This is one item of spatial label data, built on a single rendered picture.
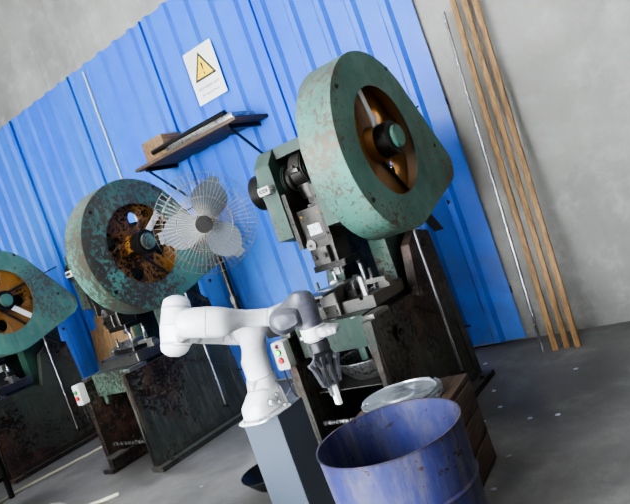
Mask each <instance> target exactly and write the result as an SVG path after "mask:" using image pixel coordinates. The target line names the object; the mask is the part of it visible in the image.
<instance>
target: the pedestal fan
mask: <svg viewBox="0 0 630 504"><path fill-rule="evenodd" d="M181 177H182V178H183V176H181ZM181 177H179V178H181ZM179 178H178V179H179ZM219 178H220V177H219V176H218V177H215V176H214V174H213V176H210V175H209V172H208V175H207V179H206V180H204V174H203V180H199V175H198V181H195V180H194V176H193V180H194V181H193V182H199V184H198V185H197V186H196V187H195V188H194V189H193V187H192V188H191V189H193V191H192V193H191V192H190V193H191V195H190V196H191V199H190V200H191V203H190V202H189V201H190V200H188V201H186V202H185V203H184V202H183V201H182V200H181V199H180V200H181V201H182V202H183V203H184V204H183V203H182V204H183V205H184V206H185V205H186V203H188V202H189V203H190V204H191V205H192V207H193V209H194V210H193V209H192V210H193V211H194V212H196V213H197V214H198V215H197V214H196V215H197V216H196V218H195V216H194V217H193V215H194V214H195V213H194V212H193V211H192V212H193V213H194V214H192V213H191V212H190V213H191V214H192V215H191V214H190V215H188V214H189V213H188V214H185V213H184V214H183V212H182V213H181V210H182V211H183V209H182V208H183V207H184V206H183V205H182V206H181V208H180V210H179V211H180V213H179V211H177V212H178V214H176V215H173V214H174V213H173V214H172V215H173V216H170V217H169V220H168V221H167V222H166V223H165V226H164V228H163V221H165V220H163V216H164V217H166V216H165V215H162V214H161V215H160V216H161V219H154V220H162V227H161V229H155V230H161V231H162V229H163V232H160V233H157V235H158V236H159V239H158V240H160V242H161V244H160V245H163V244H168V245H167V246H168V248H169V247H170V246H171V247H173V248H175V249H177V250H178V249H179V250H186V249H188V248H191V247H194V246H193V245H194V244H195V243H196V242H197V241H202V242H203V240H202V239H201V240H198V239H199V238H202V236H201V235H200V234H202V235H203V239H204V242H205V239H206V248H205V249H201V250H202V251H201V250H200V251H199V253H200V252H202V256H203V255H204V252H205V256H206V253H207V252H208V253H209V252H210V250H211V252H212V251H213V252H214V253H215V256H216V259H217V261H218V263H216V262H214V263H215V266H216V265H218V264H219V267H220V270H221V271H220V272H221V273H222V275H223V278H224V281H225V284H226V286H227V289H228V292H229V295H230V297H229V301H230V304H232V306H233V308H234V309H241V306H240V304H239V301H240V300H239V297H238V295H235V292H234V290H233V287H232V284H231V281H230V278H229V276H228V273H227V269H229V268H227V269H226V267H227V266H226V264H225V263H224V262H225V260H224V259H222V258H223V257H222V256H225V257H227V256H230V255H232V256H230V257H229V258H226V261H227V260H229V259H230V258H232V259H233V256H234V255H235V256H236V257H237V258H239V256H240V255H241V254H242V253H243V252H244V251H246V249H244V248H243V247H242V245H243V244H244V241H245V240H246V236H248V235H247V232H249V231H248V227H250V226H248V223H253V222H248V218H250V217H248V216H247V218H244V219H247V230H245V231H246V235H245V234H244V236H245V238H243V240H244V241H243V243H242V236H241V235H242V233H240V231H242V229H240V231H239V230H238V228H237V227H240V226H241V225H237V226H234V225H233V216H232V214H233V213H232V214H231V211H232V210H231V211H230V209H229V208H227V207H228V206H229V205H230V204H229V205H228V206H227V203H228V202H229V201H230V200H231V199H232V198H233V197H234V196H235V195H237V193H238V192H237V193H235V192H234V191H233V190H231V189H230V187H231V186H230V187H227V186H226V185H223V184H222V182H223V180H222V182H221V183H219ZM178 179H176V180H178ZM176 180H174V181H176ZM174 181H173V182H174ZM183 181H184V179H183ZM200 181H204V182H202V183H200ZM173 182H172V183H173ZM193 182H189V183H187V184H191V183H193ZM172 183H170V184H172ZM184 183H185V181H184ZM170 184H169V185H170ZM173 184H174V183H173ZM187 184H186V183H185V185H187ZM220 184H221V185H223V186H225V187H227V188H229V189H230V190H231V191H232V192H234V193H235V195H234V196H233V197H232V198H231V199H230V200H229V201H228V199H227V194H226V193H227V192H225V189H224V188H225V187H224V188H223V187H222V186H221V185H220ZM169 185H168V186H169ZM174 185H175V184H174ZM185 185H183V186H185ZM168 186H167V187H168ZM180 186H181V187H180V188H182V187H183V186H182V185H180ZM167 187H166V188H167ZM169 187H170V186H169ZM175 187H176V188H177V186H176V185H175ZM166 188H165V189H166ZM170 188H171V187H170ZM180 188H178V189H177V190H176V191H180V190H179V189H180ZM165 189H164V191H166V190H165ZM182 189H184V188H182ZM229 189H228V190H229ZM171 190H172V191H173V193H172V195H171V196H170V197H169V198H168V197H167V199H168V200H167V201H166V203H165V205H164V207H166V205H167V203H168V201H169V199H170V198H171V197H172V196H173V194H174V193H175V194H177V193H176V191H174V190H173V189H172V188H171ZM228 190H227V191H228ZM164 191H163V192H164ZM163 192H162V193H163ZM166 192H167V191H166ZM180 192H181V191H180ZM232 192H231V193H232ZM162 193H161V195H163V194H162ZM167 193H169V192H167ZM181 193H182V192H181ZM181 193H180V194H181ZM190 193H189V194H190ZM231 193H230V194H231ZM161 195H160V196H161ZM177 195H178V194H177ZM181 195H182V194H181ZM160 196H159V198H160ZM163 196H164V195H163ZM178 196H179V195H178ZM164 197H166V196H164ZM179 197H180V196H179ZM237 197H238V198H239V196H238V195H237ZM159 198H158V200H159ZM173 198H174V196H173ZM238 198H237V199H238ZM174 199H175V198H174ZM237 199H236V200H237ZM239 199H240V198H239ZM158 200H157V202H158ZM170 200H171V199H170ZM175 200H176V199H175ZM177 200H178V199H177ZM177 200H176V201H177ZM236 200H235V201H236ZM178 201H179V200H178ZM178 201H177V202H178ZM227 201H228V202H227ZM240 201H241V199H240ZM242 201H243V200H242ZM242 201H241V202H242ZM157 202H156V204H157ZM242 204H243V202H242ZM168 205H169V203H168ZM244 205H246V204H243V205H242V206H244ZM186 206H187V205H186ZM226 206H227V207H226ZM242 206H240V207H242ZM240 207H238V208H240ZM187 208H188V206H187ZM225 208H227V210H228V211H229V213H230V214H229V215H228V216H230V215H231V218H232V219H229V217H227V215H226V217H227V219H229V220H231V221H232V223H228V222H226V221H224V220H225V219H224V216H223V215H222V216H223V220H220V219H221V216H220V219H218V218H219V214H220V215H221V212H222V211H223V210H224V209H225ZM238 208H237V209H238ZM244 208H245V206H244ZM184 209H186V208H185V207H184ZM188 209H189V208H188ZM227 210H225V212H226V211H227ZM177 212H176V213H177ZM222 213H224V212H222ZM217 216H218V218H217ZM218 220H219V221H224V222H218ZM200 236H201V237H200ZM204 236H205V237H204ZM248 237H251V236H248ZM246 241H248V240H246ZM197 243H198V242H197ZM197 243H196V244H197ZM207 243H208V245H207ZM251 243H252V244H253V242H251ZM252 244H251V246H252ZM167 246H166V247H167ZM208 246H209V247H210V249H207V247H208ZM251 246H250V248H251ZM166 247H165V248H166ZM171 247H170V248H171ZM170 248H169V249H170ZM195 248H196V247H194V249H193V251H194V250H195ZM250 248H249V250H250ZM171 249H172V248H171ZM171 249H170V250H171ZM191 249H192V248H191ZM191 249H190V251H191ZM170 250H169V251H170ZM172 250H173V249H172ZM172 250H171V251H172ZM177 250H176V251H177ZM204 250H205V251H204ZM207 250H209V251H207ZM249 250H248V251H249ZM176 251H174V250H173V251H172V253H173V252H175V253H176ZM186 251H187V250H186ZM186 251H185V252H186ZM190 251H189V253H190ZM195 251H196V252H197V251H198V250H195ZM248 251H246V252H247V253H248ZM175 253H173V254H175ZM189 253H188V255H189ZM214 253H213V255H214ZM247 253H246V254H247ZM176 254H177V253H176ZM176 254H175V255H176ZM246 254H245V255H246ZM188 255H187V256H188ZM213 255H212V256H213ZM242 255H243V254H242ZM245 255H243V256H245ZM178 256H179V254H177V255H176V257H178ZM179 257H180V256H179ZM179 257H178V258H179ZM243 258H244V257H243ZM243 258H242V259H243ZM239 259H240V258H239ZM242 259H240V261H241V260H242ZM223 260H224V261H223ZM240 261H238V262H240ZM238 262H237V263H238ZM237 263H236V264H237ZM224 264H225V265H224ZM236 264H235V265H236ZM225 266H226V267H225Z"/></svg>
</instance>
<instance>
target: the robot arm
mask: <svg viewBox="0 0 630 504"><path fill-rule="evenodd" d="M267 326H270V328H271V330H272V331H273V332H274V333H276V334H278V335H287V334H289V333H291V332H292V331H294V330H295V329H297V328H299V330H300V333H301V335H302V337H300V340H301V341H302V340H303V341H304V342H305V343H308V344H307V347H308V349H309V352H310V354H311V361H312V362H311V364H310V365H308V366H307V368H308V369H310V370H311V371H312V372H313V374H314V376H315V377H316V379H317V380H318V382H319V384H320V385H321V387H322V388H328V391H329V393H330V396H333V398H334V401H335V404H336V405H341V404H343V401H342V399H341V396H340V393H341V390H340V387H339V384H340V381H341V380H342V375H341V368H340V361H339V358H340V353H339V352H333V350H332V349H331V348H330V344H329V341H328V338H327V337H326V336H329V335H332V334H335V333H336V332H337V331H338V330H339V324H337V323H324V321H323V320H322V318H321V316H320V312H319V308H318V305H317V302H316V300H315V298H314V296H313V294H312V293H311V292H310V291H308V290H298V291H295V292H292V293H290V294H289V296H288V297H287V298H286V299H285V300H284V301H283V303H279V304H277V305H274V306H272V307H270V308H264V309H249V310H242V309H233V308H226V307H214V306H208V307H207V306H205V307H194V308H191V304H190V300H189V299H188V298H186V297H184V296H181V295H172V296H169V297H167V298H165V299H164V300H163V303H162V307H161V320H160V342H161V344H160V348H161V352H162V353H163V354H165V355H167V356H169V357H180V356H183V355H185V354H186V353H187V352H188V351H189V348H190V346H191V345H192V343H196V344H224V345H240V346H241V350H242V360H241V365H242V368H243V370H244V373H245V376H246V379H247V391H248V393H247V395H246V398H245V401H244V403H243V406H242V409H241V410H242V414H243V419H244V420H243V421H242V422H241V423H240V424H239V426H241V427H247V426H254V425H258V424H262V423H265V422H267V421H268V420H270V419H271V418H273V417H274V416H276V415H277V414H279V413H280V412H282V411H283V410H285V409H287V408H288V407H290V406H291V403H289V401H288V400H287V398H286V396H285V394H284V392H283V390H282V388H281V386H280V384H279V383H278V381H277V376H276V374H275V371H273V369H272V366H271V363H270V360H269V357H268V354H267V349H266V334H267V330H268V329H267ZM332 357H333V364H334V368H333V364H332ZM315 364H316V365H318V366H319V369H320V370H321V373H322V376H323V377H322V376H321V374H320V372H319V371H318V369H317V368H316V365H315ZM327 370H328V371H327ZM328 373H329V374H328ZM329 376H330V377H329ZM323 378H324V379H323ZM330 378H331V380H330ZM331 381H332V382H331Z"/></svg>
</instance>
